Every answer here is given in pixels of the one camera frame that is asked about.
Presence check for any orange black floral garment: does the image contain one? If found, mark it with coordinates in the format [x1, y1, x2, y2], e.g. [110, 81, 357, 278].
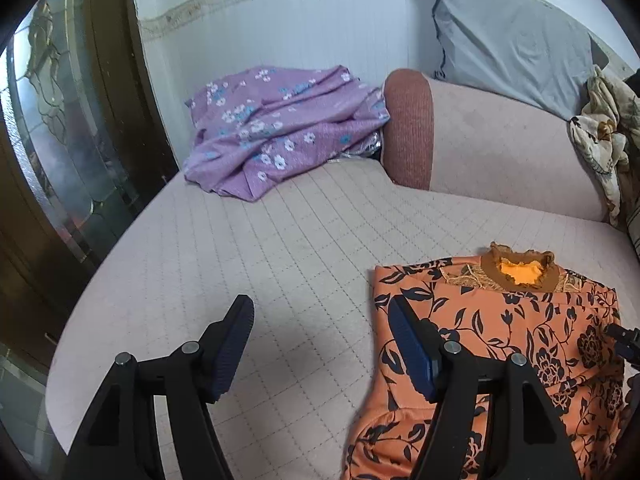
[343, 244, 624, 479]

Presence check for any cream floral crumpled cloth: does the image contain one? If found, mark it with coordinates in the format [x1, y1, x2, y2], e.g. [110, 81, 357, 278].
[568, 66, 639, 226]

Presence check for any pink bolster with brown end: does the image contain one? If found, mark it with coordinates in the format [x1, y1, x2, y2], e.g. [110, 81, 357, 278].
[381, 68, 606, 221]

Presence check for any dark wooden glass door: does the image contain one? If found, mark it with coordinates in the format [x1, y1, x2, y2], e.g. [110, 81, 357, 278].
[1, 0, 178, 372]

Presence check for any grey pillow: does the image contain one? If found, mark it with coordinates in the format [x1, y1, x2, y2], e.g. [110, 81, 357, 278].
[432, 0, 602, 120]

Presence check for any purple floral cloth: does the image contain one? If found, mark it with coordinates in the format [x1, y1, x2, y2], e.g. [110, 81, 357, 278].
[183, 65, 390, 202]

